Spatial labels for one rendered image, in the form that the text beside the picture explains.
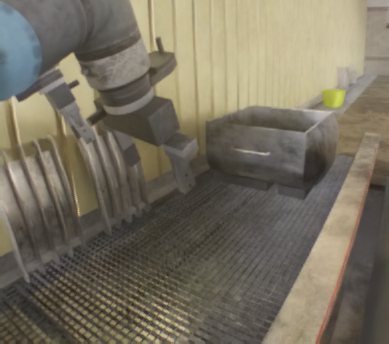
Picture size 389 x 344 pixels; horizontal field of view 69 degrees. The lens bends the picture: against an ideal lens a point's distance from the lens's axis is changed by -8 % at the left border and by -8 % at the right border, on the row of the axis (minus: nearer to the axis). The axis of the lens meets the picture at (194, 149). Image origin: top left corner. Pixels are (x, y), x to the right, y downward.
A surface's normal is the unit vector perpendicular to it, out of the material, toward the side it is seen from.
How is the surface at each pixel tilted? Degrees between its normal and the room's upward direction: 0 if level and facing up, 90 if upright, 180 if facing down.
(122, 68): 106
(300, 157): 90
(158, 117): 97
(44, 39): 96
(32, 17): 74
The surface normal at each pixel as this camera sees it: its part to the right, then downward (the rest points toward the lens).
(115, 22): 0.62, 0.40
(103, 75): -0.08, 0.66
